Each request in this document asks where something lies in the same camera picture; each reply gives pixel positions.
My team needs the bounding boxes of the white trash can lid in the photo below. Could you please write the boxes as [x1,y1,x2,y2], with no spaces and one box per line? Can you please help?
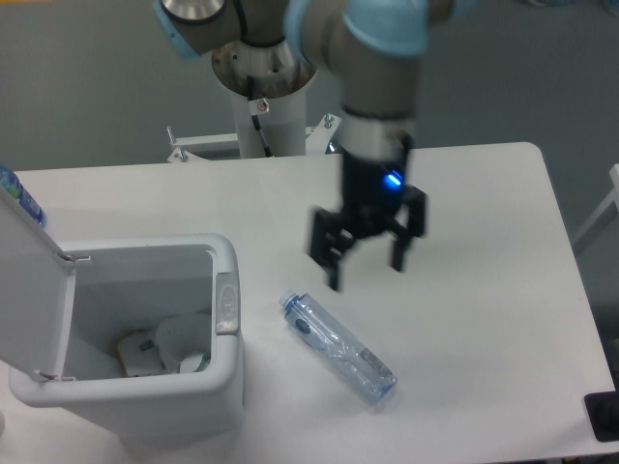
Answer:
[1,191,94,382]

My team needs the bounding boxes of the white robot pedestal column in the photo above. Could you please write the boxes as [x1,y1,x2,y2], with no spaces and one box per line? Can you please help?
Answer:
[212,40,316,159]

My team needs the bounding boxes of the black cable on pedestal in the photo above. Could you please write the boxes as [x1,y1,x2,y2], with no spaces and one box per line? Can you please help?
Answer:
[246,74,274,159]

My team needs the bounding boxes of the white pedestal base frame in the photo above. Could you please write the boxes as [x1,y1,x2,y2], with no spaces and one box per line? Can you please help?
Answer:
[165,111,345,164]

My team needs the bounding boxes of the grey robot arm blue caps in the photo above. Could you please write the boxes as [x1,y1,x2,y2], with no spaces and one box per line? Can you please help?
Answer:
[153,1,471,288]

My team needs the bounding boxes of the white packaging trash in bin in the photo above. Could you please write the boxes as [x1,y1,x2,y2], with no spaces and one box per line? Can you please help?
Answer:
[117,331,166,377]

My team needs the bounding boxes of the white frame at right edge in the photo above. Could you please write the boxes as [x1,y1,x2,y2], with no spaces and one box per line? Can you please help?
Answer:
[572,164,618,256]

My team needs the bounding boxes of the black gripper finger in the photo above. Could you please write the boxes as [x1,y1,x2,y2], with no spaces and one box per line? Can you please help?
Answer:
[387,186,427,272]
[308,206,362,291]

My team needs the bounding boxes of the clear plastic water bottle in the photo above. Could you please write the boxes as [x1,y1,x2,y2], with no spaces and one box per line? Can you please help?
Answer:
[279,291,398,405]

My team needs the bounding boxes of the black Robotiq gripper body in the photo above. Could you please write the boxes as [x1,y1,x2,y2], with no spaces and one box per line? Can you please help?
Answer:
[340,134,414,239]

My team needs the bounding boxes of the blue labelled bottle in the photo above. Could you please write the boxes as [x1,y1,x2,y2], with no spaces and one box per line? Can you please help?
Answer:
[1,164,46,228]

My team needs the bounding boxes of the white trash can body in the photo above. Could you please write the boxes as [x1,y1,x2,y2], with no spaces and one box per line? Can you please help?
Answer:
[7,234,245,437]

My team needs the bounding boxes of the black clamp at table edge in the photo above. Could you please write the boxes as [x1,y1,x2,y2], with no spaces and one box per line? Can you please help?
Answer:
[584,391,618,443]

